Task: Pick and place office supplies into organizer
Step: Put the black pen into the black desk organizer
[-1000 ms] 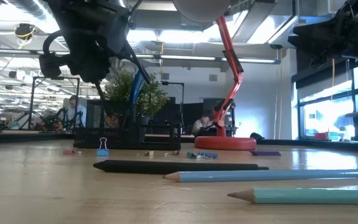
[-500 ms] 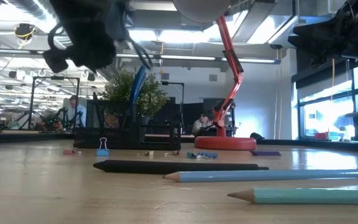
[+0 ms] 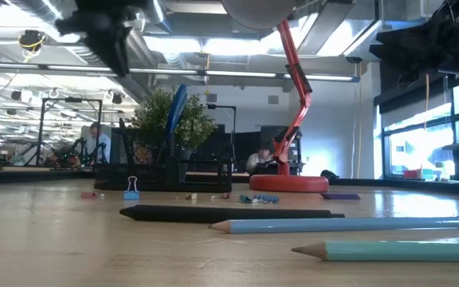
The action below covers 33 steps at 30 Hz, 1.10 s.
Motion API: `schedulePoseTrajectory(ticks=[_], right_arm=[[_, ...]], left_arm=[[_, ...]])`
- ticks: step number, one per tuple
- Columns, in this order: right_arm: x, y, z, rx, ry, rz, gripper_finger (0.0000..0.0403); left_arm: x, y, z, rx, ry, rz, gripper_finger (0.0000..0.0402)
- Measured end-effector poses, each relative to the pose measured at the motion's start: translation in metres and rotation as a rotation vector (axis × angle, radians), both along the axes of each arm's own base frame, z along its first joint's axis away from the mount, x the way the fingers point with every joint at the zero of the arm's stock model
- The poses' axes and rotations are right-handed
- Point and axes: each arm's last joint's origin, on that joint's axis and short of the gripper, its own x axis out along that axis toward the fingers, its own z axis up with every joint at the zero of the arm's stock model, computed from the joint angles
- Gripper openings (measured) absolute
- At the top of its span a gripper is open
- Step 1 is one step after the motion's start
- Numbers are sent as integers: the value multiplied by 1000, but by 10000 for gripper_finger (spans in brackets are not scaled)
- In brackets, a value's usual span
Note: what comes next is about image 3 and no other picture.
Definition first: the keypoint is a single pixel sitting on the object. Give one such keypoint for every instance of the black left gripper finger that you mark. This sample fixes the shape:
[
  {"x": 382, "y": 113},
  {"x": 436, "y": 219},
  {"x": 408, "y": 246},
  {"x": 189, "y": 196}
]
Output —
[{"x": 118, "y": 52}]

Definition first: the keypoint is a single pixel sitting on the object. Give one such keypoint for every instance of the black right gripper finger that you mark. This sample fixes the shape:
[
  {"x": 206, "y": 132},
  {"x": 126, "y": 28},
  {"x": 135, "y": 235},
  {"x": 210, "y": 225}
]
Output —
[{"x": 405, "y": 49}]

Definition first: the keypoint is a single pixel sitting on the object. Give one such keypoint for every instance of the black mesh desk organizer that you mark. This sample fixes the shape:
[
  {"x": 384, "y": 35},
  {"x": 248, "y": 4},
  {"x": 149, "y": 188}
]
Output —
[{"x": 146, "y": 177}]

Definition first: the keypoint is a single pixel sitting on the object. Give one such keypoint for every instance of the black marker pen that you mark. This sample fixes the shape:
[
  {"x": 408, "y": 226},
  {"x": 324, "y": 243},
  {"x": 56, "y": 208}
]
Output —
[{"x": 213, "y": 214}]

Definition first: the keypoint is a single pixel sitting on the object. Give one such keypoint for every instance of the light blue pencil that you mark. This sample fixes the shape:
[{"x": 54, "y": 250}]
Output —
[{"x": 333, "y": 225}]

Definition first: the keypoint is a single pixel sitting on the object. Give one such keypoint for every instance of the small teal binder clip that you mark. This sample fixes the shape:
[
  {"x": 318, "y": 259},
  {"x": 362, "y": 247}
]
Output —
[{"x": 245, "y": 199}]

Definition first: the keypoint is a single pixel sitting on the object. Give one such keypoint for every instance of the small blue binder clip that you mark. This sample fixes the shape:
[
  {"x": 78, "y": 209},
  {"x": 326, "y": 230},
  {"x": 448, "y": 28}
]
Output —
[{"x": 267, "y": 199}]

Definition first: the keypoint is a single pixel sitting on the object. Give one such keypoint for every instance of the person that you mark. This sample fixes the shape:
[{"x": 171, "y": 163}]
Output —
[
  {"x": 255, "y": 161},
  {"x": 103, "y": 145}
]

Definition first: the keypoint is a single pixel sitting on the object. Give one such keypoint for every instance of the green potted plant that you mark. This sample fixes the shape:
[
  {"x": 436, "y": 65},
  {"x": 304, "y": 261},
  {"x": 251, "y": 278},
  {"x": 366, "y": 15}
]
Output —
[{"x": 197, "y": 119}]

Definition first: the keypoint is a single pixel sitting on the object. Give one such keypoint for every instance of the small pink eraser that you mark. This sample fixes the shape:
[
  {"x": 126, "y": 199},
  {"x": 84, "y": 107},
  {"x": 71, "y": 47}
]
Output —
[{"x": 88, "y": 195}]

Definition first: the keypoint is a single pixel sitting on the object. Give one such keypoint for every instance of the small beige eraser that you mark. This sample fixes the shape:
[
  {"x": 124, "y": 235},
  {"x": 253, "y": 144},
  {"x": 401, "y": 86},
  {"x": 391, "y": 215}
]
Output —
[{"x": 191, "y": 196}]

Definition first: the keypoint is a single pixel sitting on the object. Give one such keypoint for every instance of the red desk lamp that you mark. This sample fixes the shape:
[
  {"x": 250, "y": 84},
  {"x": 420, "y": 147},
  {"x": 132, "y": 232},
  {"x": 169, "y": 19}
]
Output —
[{"x": 289, "y": 184}]

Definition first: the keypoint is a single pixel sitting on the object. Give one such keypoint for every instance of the small brown clip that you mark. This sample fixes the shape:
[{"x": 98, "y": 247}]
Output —
[{"x": 223, "y": 195}]

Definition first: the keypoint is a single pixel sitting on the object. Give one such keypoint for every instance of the black metal stand frame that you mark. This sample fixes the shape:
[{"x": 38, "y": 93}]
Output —
[{"x": 72, "y": 99}]

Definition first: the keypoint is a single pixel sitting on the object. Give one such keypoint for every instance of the black aluminium table frame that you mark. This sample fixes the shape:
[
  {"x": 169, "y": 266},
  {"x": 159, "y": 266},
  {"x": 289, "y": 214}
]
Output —
[{"x": 413, "y": 185}]

